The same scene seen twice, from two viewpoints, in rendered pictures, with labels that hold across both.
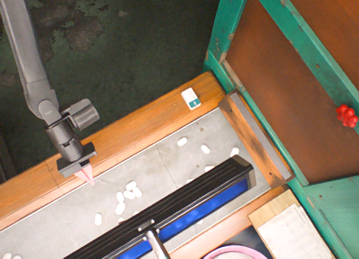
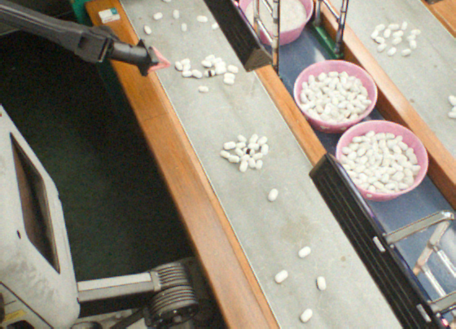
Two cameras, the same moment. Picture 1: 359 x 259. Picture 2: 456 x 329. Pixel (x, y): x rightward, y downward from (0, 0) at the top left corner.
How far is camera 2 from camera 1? 1.43 m
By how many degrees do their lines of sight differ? 32
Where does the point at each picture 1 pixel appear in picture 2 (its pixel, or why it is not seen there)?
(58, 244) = (219, 119)
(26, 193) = (168, 135)
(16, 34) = (27, 12)
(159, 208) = not seen: outside the picture
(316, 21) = not seen: outside the picture
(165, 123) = (127, 36)
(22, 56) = (46, 19)
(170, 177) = (177, 41)
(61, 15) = not seen: outside the picture
